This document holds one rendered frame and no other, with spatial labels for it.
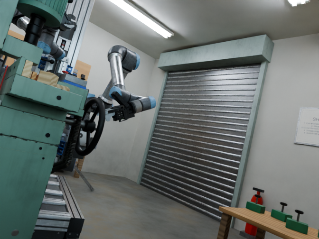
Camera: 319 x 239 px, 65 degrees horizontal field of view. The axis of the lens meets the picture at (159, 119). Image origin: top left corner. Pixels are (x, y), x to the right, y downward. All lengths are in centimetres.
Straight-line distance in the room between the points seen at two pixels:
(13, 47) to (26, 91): 33
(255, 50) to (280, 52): 36
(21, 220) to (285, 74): 345
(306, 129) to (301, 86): 58
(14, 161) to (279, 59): 354
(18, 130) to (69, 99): 20
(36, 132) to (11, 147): 9
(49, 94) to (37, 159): 24
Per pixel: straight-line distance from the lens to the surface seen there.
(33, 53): 115
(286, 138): 352
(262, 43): 382
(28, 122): 95
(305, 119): 349
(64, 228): 180
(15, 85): 84
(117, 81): 151
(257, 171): 359
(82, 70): 481
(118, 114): 136
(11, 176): 97
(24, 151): 96
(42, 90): 86
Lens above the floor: 80
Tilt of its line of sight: 6 degrees up
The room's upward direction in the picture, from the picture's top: 14 degrees clockwise
